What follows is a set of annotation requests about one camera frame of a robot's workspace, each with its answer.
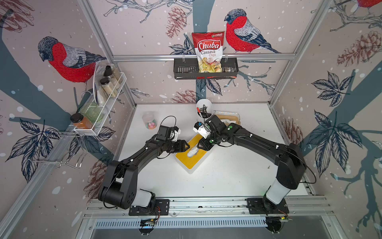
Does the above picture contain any clear plastic tissue box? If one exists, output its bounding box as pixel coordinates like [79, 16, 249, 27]
[214, 111, 241, 125]

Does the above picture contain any yellow plastic lid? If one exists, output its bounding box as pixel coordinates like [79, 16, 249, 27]
[174, 133, 210, 170]

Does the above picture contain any bamboo tissue box lid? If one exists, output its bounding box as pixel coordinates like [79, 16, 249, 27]
[217, 114, 241, 125]

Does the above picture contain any white rectangular bin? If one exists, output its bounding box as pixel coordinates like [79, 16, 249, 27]
[174, 133, 214, 174]

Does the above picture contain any blue white tissue pack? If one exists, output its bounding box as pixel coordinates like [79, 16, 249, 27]
[187, 145, 200, 158]

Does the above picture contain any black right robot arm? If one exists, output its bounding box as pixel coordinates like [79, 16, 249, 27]
[197, 123, 309, 206]

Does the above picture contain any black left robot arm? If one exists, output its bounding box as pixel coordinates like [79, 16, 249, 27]
[97, 126, 190, 209]

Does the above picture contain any white pen holder cup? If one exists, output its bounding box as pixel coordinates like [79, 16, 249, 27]
[196, 99, 214, 120]

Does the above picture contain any clear jar with candies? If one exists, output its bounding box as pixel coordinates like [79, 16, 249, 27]
[142, 112, 157, 129]

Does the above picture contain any red Chuba chips bag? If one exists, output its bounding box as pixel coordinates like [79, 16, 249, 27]
[192, 31, 224, 73]

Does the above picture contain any beige spice bottle front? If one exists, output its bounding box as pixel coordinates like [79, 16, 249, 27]
[100, 77, 117, 98]

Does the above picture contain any beige spice bottle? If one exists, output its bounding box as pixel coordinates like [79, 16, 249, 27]
[104, 65, 120, 89]
[100, 77, 117, 98]

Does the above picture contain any green jar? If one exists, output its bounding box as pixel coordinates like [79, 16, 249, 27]
[79, 102, 104, 124]

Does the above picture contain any beige spice bottle back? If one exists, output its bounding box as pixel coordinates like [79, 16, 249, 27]
[104, 65, 120, 89]

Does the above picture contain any orange spice jar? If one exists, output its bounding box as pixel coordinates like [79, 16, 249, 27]
[70, 113, 93, 129]

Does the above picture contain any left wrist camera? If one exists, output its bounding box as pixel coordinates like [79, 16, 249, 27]
[170, 126, 181, 142]

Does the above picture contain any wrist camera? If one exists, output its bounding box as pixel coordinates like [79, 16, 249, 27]
[193, 115, 226, 139]
[170, 126, 181, 142]

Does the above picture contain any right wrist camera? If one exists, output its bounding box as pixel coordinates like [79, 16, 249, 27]
[193, 115, 226, 139]

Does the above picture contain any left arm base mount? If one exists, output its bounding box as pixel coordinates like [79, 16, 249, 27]
[128, 189, 170, 216]

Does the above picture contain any black wire wall basket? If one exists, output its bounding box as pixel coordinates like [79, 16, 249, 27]
[174, 58, 239, 80]

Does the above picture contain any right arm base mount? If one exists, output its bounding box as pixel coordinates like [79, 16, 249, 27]
[246, 196, 289, 215]

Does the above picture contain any white wire spice rack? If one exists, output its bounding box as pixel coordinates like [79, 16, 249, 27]
[74, 61, 127, 136]

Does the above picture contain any metal wire hook rack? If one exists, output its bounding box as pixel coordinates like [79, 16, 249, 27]
[28, 132, 88, 169]

